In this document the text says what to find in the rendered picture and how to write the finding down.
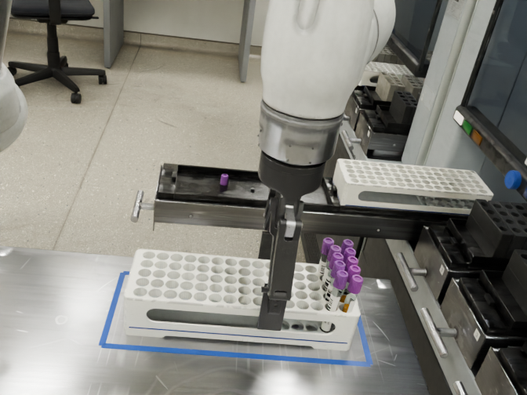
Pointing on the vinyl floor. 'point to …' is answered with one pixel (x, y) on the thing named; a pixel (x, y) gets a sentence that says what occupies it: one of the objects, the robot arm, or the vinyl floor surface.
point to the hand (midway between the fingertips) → (269, 287)
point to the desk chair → (52, 9)
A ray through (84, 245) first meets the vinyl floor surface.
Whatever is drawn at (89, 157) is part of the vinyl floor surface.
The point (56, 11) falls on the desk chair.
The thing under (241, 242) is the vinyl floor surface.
